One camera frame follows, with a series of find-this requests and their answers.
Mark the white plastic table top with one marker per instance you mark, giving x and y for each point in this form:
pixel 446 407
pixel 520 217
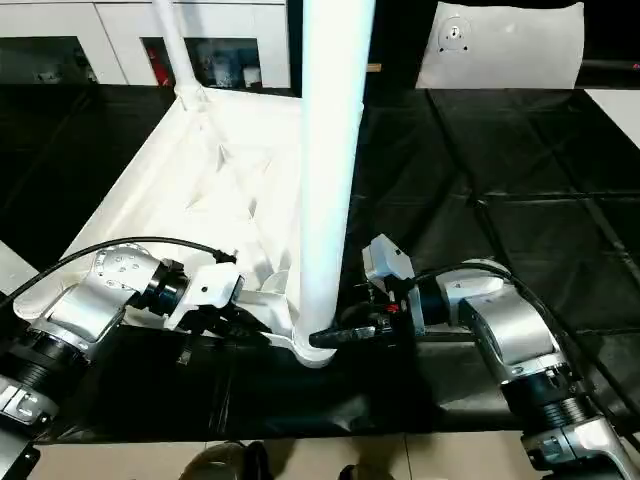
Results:
pixel 220 170

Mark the white cabinet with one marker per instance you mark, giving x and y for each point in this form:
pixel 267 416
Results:
pixel 90 35

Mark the white plastic bag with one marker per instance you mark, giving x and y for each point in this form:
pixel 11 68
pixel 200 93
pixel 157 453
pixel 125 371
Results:
pixel 500 45

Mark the white plastic table leg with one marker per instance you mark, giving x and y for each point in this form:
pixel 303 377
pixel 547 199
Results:
pixel 335 150
pixel 175 50
pixel 15 265

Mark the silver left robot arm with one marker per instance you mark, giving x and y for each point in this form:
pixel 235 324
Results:
pixel 80 310

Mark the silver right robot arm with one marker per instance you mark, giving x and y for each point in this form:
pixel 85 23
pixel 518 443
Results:
pixel 510 330

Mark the dark robot foot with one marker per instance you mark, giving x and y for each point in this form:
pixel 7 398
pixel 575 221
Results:
pixel 225 462
pixel 370 472

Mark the small bottles on shelf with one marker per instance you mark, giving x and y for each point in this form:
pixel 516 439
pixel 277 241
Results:
pixel 215 65

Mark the white flat sheet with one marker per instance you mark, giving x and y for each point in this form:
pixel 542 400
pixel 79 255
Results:
pixel 618 105

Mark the small yellow label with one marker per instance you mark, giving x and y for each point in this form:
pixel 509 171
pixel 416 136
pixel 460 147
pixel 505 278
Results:
pixel 374 68

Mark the dark left robot foot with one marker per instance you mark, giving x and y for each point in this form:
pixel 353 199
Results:
pixel 225 462

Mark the black work mat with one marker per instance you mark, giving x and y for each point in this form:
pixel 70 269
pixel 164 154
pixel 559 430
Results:
pixel 500 200

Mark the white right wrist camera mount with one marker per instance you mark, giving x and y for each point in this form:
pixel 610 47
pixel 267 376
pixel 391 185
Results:
pixel 386 260

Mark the dark right robot foot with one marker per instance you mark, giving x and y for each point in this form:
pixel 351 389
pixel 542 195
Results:
pixel 370 472

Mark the black cabinet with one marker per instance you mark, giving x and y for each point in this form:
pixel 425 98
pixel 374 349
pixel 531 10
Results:
pixel 400 35

